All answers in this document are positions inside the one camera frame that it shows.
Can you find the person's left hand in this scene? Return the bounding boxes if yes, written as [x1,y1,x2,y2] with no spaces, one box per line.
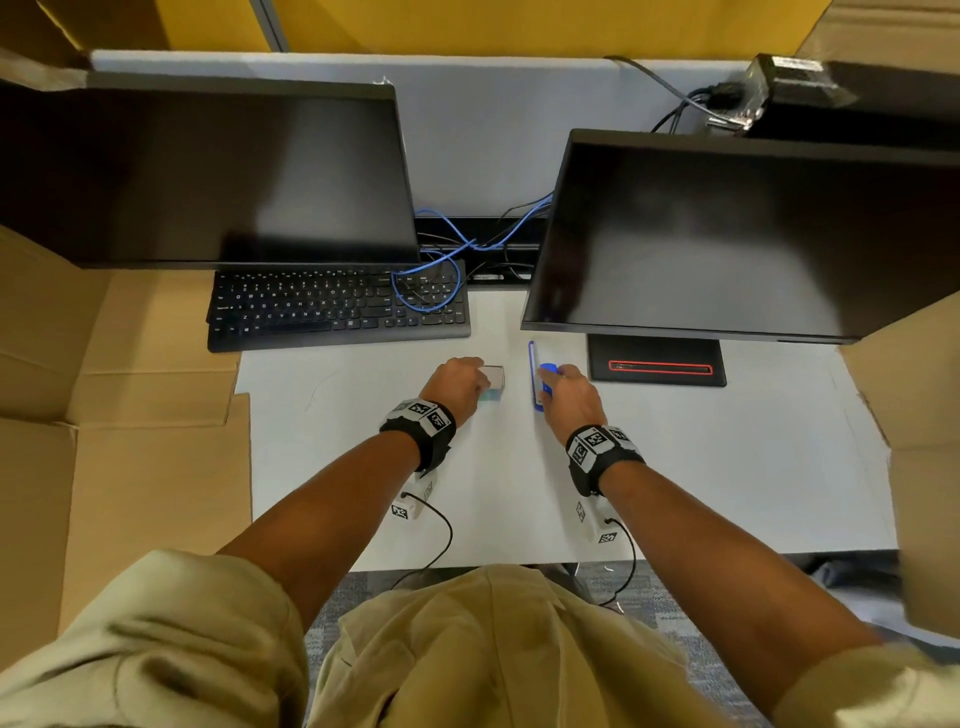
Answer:
[417,357,493,431]

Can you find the person's right hand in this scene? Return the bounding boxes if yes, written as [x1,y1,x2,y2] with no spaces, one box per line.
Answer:
[535,363,609,450]

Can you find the slim blue and white tool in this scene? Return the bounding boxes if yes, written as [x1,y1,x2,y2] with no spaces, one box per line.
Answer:
[528,340,561,413]

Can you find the person's left forearm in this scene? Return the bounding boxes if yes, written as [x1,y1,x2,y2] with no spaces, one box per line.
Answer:
[217,431,426,633]

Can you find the person's right forearm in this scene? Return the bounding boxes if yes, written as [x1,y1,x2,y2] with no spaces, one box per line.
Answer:
[598,459,885,717]

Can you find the black marker-tagged left wristband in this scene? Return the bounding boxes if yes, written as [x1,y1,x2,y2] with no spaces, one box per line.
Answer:
[378,397,458,475]

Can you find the black marker-tagged wristband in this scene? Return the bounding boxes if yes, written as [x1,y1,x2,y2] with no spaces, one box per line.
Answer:
[378,397,458,475]
[564,424,647,498]

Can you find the black marker-tagged right wristband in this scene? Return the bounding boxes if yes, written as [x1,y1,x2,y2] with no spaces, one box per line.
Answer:
[564,424,647,498]

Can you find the black keyboard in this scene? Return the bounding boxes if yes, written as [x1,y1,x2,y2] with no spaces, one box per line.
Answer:
[206,258,473,354]

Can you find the black monitor with red-lined stand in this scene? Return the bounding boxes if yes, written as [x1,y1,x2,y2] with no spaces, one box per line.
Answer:
[519,128,960,389]

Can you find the grey desk divider panel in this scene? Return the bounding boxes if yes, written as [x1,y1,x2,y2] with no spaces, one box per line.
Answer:
[89,49,753,220]

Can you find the beige shirt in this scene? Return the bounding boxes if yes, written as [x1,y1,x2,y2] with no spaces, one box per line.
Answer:
[0,547,960,728]

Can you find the black computer monitor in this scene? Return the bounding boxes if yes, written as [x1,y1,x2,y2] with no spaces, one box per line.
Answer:
[0,71,422,272]

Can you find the brown cardboard sheet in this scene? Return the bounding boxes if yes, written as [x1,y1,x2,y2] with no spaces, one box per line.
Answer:
[0,225,253,672]

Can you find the brown cardboard box flap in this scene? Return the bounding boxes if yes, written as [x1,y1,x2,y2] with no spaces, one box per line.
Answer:
[837,288,960,639]

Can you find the black mini computer box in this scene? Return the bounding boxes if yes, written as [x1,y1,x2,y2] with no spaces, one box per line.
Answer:
[741,52,960,153]

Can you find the blue network cable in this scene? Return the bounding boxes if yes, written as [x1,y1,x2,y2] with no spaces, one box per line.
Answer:
[390,191,557,313]

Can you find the black desk cable tray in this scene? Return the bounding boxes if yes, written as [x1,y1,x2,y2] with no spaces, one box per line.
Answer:
[414,215,546,291]

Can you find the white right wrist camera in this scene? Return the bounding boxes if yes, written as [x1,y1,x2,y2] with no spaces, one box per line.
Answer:
[573,498,621,546]

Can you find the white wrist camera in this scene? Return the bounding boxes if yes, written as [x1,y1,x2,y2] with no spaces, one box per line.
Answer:
[389,471,441,523]
[573,498,621,546]

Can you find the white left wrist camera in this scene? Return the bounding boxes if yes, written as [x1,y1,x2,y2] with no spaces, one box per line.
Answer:
[389,471,441,523]

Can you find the black left wrist camera cable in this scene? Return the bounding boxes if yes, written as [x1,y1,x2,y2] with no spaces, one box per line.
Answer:
[390,491,455,591]

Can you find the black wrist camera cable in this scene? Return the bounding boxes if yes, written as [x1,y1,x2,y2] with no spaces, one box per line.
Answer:
[596,517,639,609]
[390,491,455,591]

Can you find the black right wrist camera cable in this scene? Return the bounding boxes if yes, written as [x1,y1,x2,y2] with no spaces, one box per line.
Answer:
[596,517,639,609]

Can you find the black cable bundle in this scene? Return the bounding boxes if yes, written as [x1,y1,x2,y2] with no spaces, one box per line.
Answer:
[603,54,751,136]

